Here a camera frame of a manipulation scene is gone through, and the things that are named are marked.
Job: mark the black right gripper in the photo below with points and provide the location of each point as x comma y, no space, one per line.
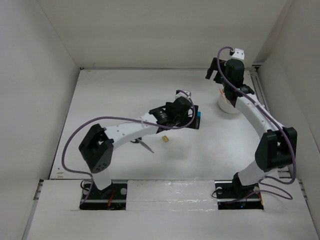
214,66

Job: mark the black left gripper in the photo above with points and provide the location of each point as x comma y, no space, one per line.
186,119

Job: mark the blue cap black highlighter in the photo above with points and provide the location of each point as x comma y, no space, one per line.
198,120

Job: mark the red pink pen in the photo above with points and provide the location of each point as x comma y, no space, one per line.
222,93

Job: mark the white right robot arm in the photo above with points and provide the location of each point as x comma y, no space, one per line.
277,144

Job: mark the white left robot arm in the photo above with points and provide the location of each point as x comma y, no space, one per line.
99,143

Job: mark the yellow eraser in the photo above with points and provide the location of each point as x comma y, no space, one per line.
165,138

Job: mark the white round divided container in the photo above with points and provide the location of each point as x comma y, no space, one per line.
226,106

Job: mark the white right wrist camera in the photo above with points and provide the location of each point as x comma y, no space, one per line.
236,53

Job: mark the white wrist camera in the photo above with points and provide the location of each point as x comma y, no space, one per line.
182,93
236,53

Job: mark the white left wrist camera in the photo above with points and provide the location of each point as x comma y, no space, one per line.
182,93

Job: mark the black handled scissors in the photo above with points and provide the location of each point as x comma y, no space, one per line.
140,141

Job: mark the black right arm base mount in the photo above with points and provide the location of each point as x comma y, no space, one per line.
231,196

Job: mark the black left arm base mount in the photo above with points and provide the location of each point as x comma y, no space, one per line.
112,199

